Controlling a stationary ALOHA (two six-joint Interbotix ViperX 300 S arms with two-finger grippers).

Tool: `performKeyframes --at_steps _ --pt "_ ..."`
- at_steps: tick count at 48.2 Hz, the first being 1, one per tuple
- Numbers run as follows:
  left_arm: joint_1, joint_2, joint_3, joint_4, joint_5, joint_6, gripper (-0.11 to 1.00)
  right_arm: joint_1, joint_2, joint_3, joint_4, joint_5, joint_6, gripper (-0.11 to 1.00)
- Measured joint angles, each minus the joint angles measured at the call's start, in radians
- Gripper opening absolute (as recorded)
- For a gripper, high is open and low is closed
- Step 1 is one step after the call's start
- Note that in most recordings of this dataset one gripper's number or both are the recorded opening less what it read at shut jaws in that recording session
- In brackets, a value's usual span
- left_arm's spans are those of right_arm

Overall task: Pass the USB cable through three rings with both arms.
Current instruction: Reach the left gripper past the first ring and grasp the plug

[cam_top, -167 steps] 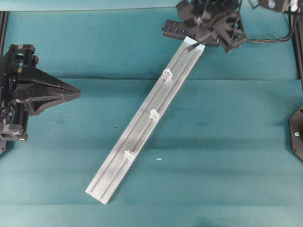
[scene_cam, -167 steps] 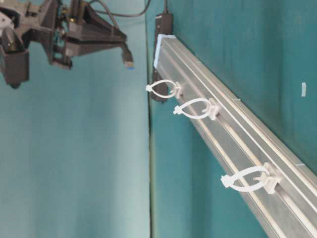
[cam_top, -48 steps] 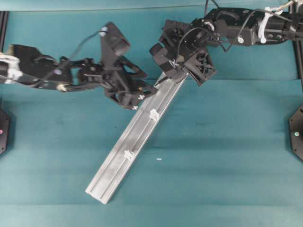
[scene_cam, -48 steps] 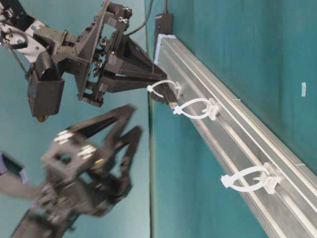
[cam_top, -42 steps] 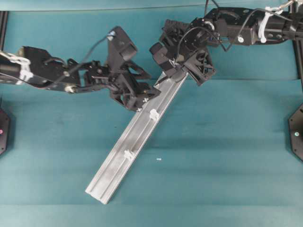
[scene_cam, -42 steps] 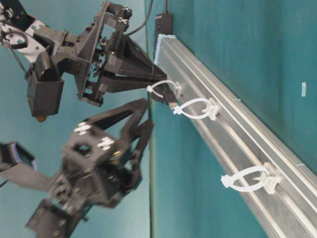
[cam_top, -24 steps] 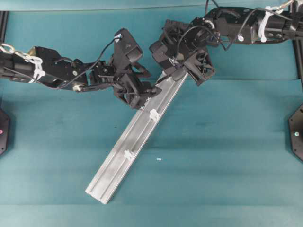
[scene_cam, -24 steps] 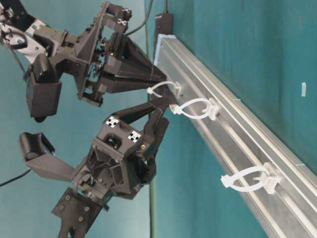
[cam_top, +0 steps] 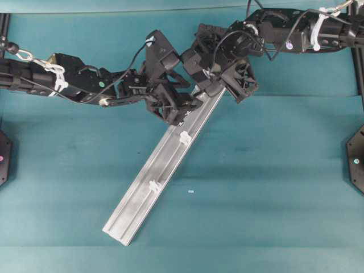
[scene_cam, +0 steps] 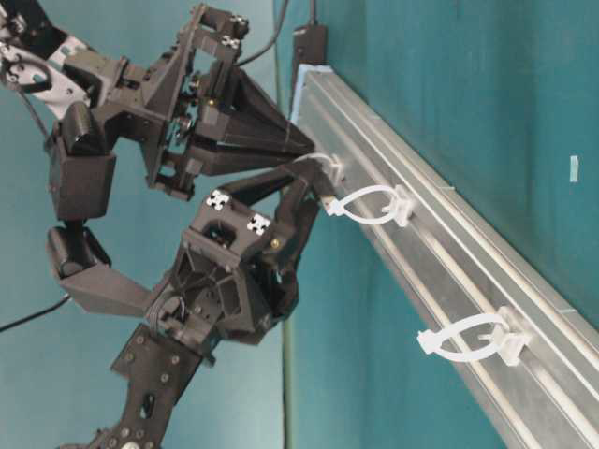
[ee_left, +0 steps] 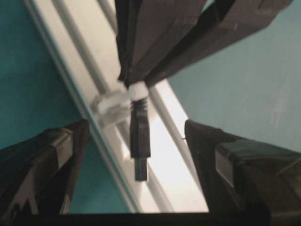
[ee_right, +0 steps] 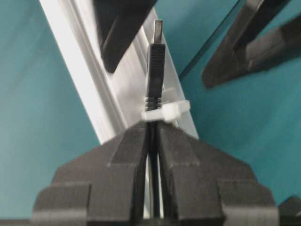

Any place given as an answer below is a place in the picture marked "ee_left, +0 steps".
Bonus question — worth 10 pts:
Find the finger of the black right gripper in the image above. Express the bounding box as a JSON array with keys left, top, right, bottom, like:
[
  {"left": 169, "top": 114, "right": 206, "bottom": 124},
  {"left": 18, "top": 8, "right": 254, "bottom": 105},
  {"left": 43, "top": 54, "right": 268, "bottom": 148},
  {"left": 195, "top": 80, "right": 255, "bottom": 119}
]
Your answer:
[
  {"left": 145, "top": 0, "right": 292, "bottom": 86},
  {"left": 115, "top": 0, "right": 206, "bottom": 86}
]

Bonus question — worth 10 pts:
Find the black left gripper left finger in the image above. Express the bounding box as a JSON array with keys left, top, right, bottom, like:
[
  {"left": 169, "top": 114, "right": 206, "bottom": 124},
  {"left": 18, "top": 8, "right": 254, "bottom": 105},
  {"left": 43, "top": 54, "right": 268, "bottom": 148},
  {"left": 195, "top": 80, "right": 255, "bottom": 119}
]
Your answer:
[{"left": 0, "top": 119, "right": 91, "bottom": 220}]

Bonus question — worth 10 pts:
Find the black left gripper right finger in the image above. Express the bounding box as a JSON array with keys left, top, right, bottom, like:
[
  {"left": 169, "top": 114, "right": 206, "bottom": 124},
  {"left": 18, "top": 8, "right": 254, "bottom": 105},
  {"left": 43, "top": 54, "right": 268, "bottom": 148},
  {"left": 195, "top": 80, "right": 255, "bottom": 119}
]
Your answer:
[{"left": 184, "top": 120, "right": 301, "bottom": 226}]

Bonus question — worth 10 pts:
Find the black USB cable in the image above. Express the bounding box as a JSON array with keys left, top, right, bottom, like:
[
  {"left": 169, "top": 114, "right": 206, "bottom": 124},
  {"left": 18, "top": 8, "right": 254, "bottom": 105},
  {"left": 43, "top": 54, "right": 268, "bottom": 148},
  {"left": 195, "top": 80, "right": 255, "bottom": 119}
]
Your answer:
[{"left": 128, "top": 97, "right": 151, "bottom": 182}]

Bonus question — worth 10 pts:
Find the aluminium rail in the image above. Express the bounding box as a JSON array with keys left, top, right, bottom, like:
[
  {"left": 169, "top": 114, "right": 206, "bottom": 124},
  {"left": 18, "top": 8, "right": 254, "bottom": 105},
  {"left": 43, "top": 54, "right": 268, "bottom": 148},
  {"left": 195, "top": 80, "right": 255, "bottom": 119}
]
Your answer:
[{"left": 25, "top": 0, "right": 207, "bottom": 213}]

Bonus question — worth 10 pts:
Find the white ring top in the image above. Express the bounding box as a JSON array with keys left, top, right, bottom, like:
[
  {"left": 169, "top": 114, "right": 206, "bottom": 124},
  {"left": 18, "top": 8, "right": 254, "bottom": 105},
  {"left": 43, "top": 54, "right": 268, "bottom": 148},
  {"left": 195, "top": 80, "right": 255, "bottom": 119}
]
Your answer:
[{"left": 90, "top": 81, "right": 150, "bottom": 128}]

